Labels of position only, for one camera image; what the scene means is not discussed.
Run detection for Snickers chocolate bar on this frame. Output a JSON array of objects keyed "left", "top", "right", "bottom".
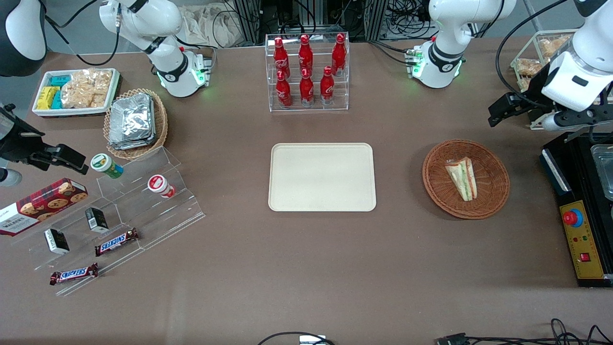
[
  {"left": 94, "top": 228, "right": 140, "bottom": 257},
  {"left": 49, "top": 263, "right": 100, "bottom": 287}
]

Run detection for beige plastic serving tray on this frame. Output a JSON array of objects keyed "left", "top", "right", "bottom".
[{"left": 268, "top": 142, "right": 377, "bottom": 213}]

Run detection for clear acrylic stepped stand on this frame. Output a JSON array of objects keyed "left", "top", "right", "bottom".
[{"left": 10, "top": 146, "right": 206, "bottom": 296}]

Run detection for white rectangular snack tray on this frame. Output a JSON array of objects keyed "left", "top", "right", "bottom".
[{"left": 32, "top": 68, "right": 121, "bottom": 118}]

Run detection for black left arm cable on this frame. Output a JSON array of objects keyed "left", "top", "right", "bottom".
[{"left": 495, "top": 0, "right": 571, "bottom": 104}]

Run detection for red tartan cookie box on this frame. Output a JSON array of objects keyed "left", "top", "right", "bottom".
[{"left": 0, "top": 178, "right": 90, "bottom": 237}]

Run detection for round brown wicker basket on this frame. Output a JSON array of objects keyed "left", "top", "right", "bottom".
[{"left": 422, "top": 138, "right": 511, "bottom": 220}]

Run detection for clear bag of crackers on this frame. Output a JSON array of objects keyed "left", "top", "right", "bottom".
[{"left": 60, "top": 68, "right": 113, "bottom": 109}]

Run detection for red strawberry lidded cup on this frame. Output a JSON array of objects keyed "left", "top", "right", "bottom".
[{"left": 147, "top": 174, "right": 176, "bottom": 199}]

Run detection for green lidded cup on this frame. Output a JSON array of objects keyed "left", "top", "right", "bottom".
[{"left": 91, "top": 153, "right": 124, "bottom": 180}]

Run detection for black table edge cable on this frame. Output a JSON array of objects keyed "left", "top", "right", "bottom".
[{"left": 257, "top": 331, "right": 337, "bottom": 345}]

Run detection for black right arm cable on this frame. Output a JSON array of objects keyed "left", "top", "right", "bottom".
[{"left": 42, "top": 0, "right": 121, "bottom": 67}]

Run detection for yellow snack packet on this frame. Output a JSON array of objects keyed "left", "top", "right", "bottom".
[{"left": 36, "top": 86, "right": 60, "bottom": 110}]

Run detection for clear plastic container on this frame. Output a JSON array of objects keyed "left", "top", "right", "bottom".
[{"left": 590, "top": 143, "right": 613, "bottom": 202}]

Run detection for aluminium frame post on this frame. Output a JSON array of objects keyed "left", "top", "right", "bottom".
[
  {"left": 234, "top": 0, "right": 262, "bottom": 45},
  {"left": 363, "top": 0, "right": 389, "bottom": 42}
]

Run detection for small black box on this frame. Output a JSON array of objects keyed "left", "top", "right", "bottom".
[
  {"left": 44, "top": 228, "right": 70, "bottom": 255},
  {"left": 85, "top": 207, "right": 110, "bottom": 234}
]

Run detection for wicker basket with foil packs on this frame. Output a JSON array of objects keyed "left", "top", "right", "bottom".
[{"left": 103, "top": 88, "right": 169, "bottom": 161}]

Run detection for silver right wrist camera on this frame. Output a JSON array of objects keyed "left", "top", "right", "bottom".
[{"left": 0, "top": 168, "right": 23, "bottom": 188}]

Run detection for triangular wrapped sandwich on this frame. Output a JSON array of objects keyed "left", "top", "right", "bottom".
[{"left": 445, "top": 157, "right": 478, "bottom": 202}]

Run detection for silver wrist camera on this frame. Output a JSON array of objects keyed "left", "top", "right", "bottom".
[
  {"left": 0, "top": 168, "right": 23, "bottom": 188},
  {"left": 542, "top": 113, "right": 576, "bottom": 133}
]

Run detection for black control box yellow panel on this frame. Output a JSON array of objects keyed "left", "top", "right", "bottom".
[{"left": 540, "top": 131, "right": 613, "bottom": 288}]

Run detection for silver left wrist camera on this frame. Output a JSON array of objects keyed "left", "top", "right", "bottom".
[{"left": 542, "top": 113, "right": 576, "bottom": 133}]

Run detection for silver foil pack stack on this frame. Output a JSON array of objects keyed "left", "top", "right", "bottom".
[{"left": 109, "top": 93, "right": 157, "bottom": 150}]

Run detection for clear bread bin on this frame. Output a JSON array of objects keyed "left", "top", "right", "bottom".
[{"left": 510, "top": 29, "right": 581, "bottom": 92}]

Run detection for black cable bundle with plug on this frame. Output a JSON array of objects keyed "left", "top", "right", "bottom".
[{"left": 436, "top": 318, "right": 613, "bottom": 345}]

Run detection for red cola bottle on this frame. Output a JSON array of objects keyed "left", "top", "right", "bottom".
[
  {"left": 331, "top": 33, "right": 347, "bottom": 77},
  {"left": 298, "top": 34, "right": 314, "bottom": 77},
  {"left": 299, "top": 68, "right": 315, "bottom": 107},
  {"left": 273, "top": 36, "right": 291, "bottom": 80},
  {"left": 319, "top": 66, "right": 335, "bottom": 106},
  {"left": 275, "top": 70, "right": 293, "bottom": 108}
]

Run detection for tangled black cables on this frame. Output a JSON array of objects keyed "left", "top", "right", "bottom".
[{"left": 369, "top": 0, "right": 434, "bottom": 65}]

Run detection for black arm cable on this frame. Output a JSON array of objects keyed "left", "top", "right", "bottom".
[
  {"left": 42, "top": 0, "right": 121, "bottom": 67},
  {"left": 495, "top": 0, "right": 571, "bottom": 104}
]

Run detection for wrapped bread pack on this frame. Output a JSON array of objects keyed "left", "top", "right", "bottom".
[
  {"left": 514, "top": 58, "right": 545, "bottom": 78},
  {"left": 537, "top": 35, "right": 574, "bottom": 61}
]

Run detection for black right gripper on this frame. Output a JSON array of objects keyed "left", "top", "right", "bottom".
[{"left": 0, "top": 103, "right": 90, "bottom": 174}]

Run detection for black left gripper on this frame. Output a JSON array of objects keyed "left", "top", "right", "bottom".
[{"left": 488, "top": 92, "right": 613, "bottom": 130}]

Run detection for beige cloth bag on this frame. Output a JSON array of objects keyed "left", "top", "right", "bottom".
[{"left": 181, "top": 4, "right": 241, "bottom": 49}]

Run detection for clear acrylic bottle rack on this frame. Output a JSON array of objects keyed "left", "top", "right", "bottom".
[{"left": 265, "top": 32, "right": 351, "bottom": 114}]

